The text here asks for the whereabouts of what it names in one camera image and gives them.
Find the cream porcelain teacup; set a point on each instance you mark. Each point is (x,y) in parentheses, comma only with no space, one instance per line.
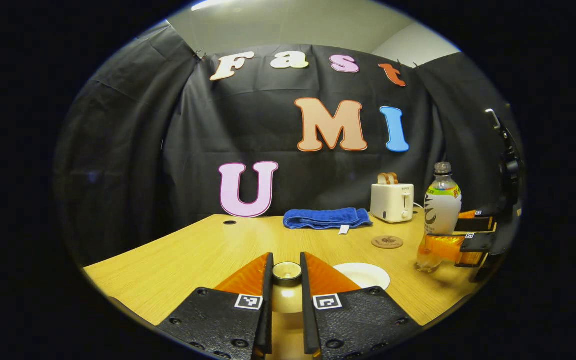
(361,275)

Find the cream toaster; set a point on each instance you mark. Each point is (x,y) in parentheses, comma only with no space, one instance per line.
(390,202)

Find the clear water bottle white label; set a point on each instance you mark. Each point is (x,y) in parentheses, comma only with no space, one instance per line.
(442,210)

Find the cream teacup lid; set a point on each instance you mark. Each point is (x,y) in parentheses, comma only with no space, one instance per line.
(287,300)

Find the toasted bread slice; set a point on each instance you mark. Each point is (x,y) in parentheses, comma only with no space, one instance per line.
(394,178)
(382,178)

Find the round brown coaster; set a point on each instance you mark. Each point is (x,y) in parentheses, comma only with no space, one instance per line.
(387,242)

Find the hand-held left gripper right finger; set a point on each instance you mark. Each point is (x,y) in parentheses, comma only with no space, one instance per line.
(358,320)

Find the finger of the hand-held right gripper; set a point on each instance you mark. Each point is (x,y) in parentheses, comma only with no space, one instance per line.
(475,225)
(468,247)

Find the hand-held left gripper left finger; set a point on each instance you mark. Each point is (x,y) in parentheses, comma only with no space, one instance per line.
(218,320)

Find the black backdrop cloth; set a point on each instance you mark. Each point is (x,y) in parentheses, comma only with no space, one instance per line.
(133,150)

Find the blue folded towel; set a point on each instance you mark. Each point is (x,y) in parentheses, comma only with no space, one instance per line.
(325,218)

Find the ceiling light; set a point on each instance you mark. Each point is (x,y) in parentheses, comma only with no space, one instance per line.
(218,4)

